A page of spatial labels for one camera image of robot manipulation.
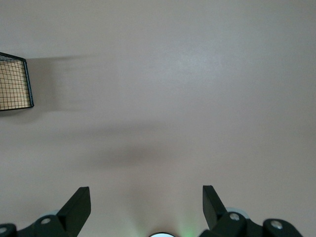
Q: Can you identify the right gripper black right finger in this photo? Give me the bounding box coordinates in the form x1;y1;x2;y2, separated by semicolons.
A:
199;185;305;237

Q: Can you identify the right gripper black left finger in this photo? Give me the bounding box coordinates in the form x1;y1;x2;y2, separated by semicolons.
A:
0;186;91;237

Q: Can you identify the black wire basket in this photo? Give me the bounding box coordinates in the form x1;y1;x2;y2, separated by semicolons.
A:
0;52;35;113

